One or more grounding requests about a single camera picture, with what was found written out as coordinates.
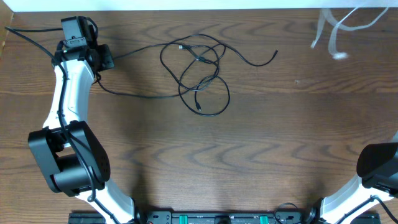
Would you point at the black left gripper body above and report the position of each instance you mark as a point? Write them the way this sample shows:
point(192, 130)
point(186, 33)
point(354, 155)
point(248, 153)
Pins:
point(105, 56)

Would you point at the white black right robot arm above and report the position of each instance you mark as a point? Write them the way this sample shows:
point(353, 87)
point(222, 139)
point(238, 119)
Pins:
point(375, 182)

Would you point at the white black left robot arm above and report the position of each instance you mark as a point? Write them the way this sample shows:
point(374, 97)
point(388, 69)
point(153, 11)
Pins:
point(69, 155)

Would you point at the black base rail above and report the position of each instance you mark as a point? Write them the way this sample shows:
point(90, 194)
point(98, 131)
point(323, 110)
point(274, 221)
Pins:
point(165, 217)

